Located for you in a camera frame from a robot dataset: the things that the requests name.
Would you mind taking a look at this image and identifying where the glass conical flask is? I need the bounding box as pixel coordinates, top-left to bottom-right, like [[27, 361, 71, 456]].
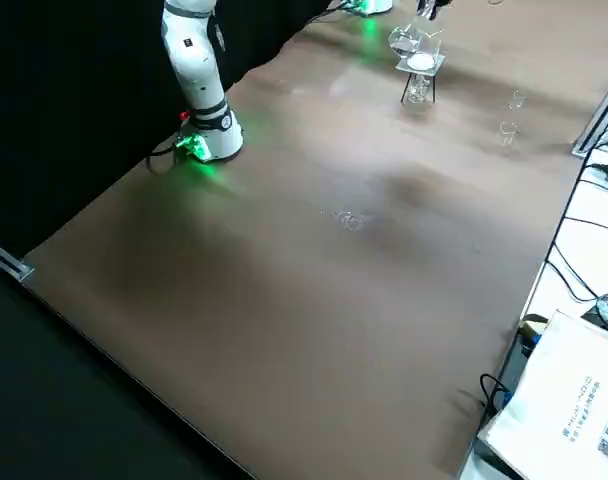
[[386, 0, 435, 57]]

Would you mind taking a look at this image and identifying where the white printed tote bag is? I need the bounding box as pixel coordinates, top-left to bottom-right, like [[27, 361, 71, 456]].
[[476, 308, 608, 480]]

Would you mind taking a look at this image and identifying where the aluminium frame bar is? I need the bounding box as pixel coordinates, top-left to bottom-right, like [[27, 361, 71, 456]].
[[0, 235, 36, 285]]

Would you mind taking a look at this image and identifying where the aluminium frame post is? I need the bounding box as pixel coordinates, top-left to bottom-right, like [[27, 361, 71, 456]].
[[569, 64, 608, 160]]

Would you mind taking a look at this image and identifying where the black tripod with wire gauze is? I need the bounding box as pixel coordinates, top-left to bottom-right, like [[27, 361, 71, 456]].
[[395, 47, 448, 105]]

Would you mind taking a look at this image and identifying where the spilled water puddle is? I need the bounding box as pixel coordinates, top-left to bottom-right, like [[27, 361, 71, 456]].
[[319, 208, 369, 232]]

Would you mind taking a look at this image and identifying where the glass alcohol lamp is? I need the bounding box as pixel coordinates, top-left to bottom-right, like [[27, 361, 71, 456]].
[[406, 78, 432, 105]]

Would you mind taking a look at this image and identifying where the black arm base cable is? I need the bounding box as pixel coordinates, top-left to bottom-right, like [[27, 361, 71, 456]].
[[306, 0, 358, 24], [145, 138, 188, 176]]

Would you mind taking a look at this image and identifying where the black cable with blue plug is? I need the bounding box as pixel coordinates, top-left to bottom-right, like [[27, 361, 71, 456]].
[[478, 372, 513, 419]]

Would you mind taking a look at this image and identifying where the large glass beaker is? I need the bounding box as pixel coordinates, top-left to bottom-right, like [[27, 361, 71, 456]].
[[414, 22, 446, 57]]

